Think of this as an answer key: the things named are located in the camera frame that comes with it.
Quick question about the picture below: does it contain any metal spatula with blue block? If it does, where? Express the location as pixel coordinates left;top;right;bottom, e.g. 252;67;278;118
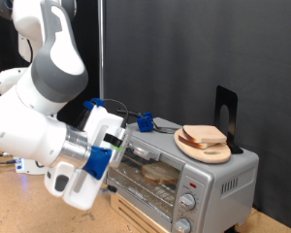
115;108;181;135

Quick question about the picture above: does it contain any round wooden cutting board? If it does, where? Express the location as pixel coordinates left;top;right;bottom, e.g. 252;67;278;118
174;128;233;165

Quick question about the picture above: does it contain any white bread slice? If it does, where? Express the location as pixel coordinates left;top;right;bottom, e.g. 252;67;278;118
182;124;228;146
141;161;180;186
178;133;217;150

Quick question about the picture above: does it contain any vertical metal pole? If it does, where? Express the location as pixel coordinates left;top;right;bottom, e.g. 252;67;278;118
97;0;106;101

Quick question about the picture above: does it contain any gray fabric backdrop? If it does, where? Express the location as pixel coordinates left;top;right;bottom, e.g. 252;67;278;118
104;0;291;232

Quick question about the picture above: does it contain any silver toaster oven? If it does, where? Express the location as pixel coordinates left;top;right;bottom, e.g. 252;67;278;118
103;116;260;233

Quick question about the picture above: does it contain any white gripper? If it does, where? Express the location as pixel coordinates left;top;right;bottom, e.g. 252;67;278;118
43;105;129;212

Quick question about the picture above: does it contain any wire oven rack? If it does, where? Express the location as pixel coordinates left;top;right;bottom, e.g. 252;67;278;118
111;161;180;212

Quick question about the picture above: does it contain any black camera cable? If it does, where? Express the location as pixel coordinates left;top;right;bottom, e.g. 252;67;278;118
26;38;130;130

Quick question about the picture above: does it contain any black metal bookend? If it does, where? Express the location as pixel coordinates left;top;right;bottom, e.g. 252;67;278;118
213;84;244;155

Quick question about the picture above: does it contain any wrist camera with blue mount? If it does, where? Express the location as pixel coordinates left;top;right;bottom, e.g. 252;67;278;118
82;125;133;181

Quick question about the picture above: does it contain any silver oven knob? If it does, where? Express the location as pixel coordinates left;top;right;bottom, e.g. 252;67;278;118
178;192;197;212
174;216;192;233

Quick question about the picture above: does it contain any glass oven door with handle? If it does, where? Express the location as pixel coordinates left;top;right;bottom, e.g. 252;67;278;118
106;137;186;225

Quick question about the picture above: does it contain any blue cable clip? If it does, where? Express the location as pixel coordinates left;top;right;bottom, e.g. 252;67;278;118
82;97;105;112

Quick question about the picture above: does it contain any black fabric backdrop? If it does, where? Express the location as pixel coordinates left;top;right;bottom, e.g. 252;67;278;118
0;0;101;130

